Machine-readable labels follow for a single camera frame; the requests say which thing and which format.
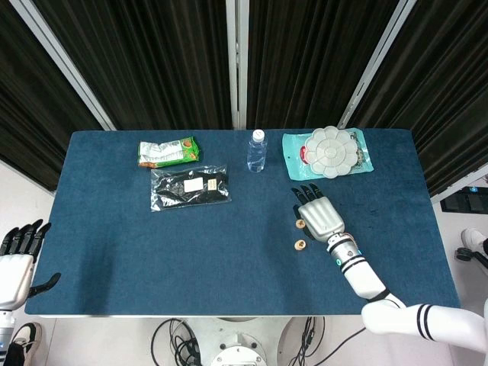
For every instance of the white metal frame post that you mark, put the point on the white metal frame post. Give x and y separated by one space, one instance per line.
232 57
374 65
57 53
243 57

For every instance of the black pleated curtain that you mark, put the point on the black pleated curtain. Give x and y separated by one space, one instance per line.
30 114
305 57
438 95
152 57

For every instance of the white table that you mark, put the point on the white table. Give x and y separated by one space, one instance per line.
114 316

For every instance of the white screen base bar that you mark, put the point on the white screen base bar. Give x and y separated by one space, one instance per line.
457 182

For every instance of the green snack bag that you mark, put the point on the green snack bag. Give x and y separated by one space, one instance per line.
167 152

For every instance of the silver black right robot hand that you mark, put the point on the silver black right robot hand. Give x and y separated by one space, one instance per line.
322 217

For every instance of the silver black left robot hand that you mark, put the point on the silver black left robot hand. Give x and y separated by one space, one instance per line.
13 267

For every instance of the clear plastic water bottle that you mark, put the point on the clear plastic water bottle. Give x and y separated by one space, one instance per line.
256 152

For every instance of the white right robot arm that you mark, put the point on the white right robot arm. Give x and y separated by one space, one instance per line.
362 278

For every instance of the white shoe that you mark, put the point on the white shoe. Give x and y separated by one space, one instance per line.
472 237

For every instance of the teal snack package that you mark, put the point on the teal snack package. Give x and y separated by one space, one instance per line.
295 164

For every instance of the white and black sneaker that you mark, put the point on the white and black sneaker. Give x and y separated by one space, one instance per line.
26 335

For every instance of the blue felt table cover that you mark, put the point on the blue felt table cover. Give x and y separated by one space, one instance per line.
152 248

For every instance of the black electronic device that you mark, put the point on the black electronic device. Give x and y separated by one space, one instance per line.
463 200

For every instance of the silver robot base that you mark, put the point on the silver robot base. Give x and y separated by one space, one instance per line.
236 343

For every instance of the black chair caster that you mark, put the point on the black chair caster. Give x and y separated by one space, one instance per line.
463 254

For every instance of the bagged black gloves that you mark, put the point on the bagged black gloves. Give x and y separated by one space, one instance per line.
171 190

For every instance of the white flower-shaped paint palette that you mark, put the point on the white flower-shaped paint palette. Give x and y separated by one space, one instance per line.
331 152

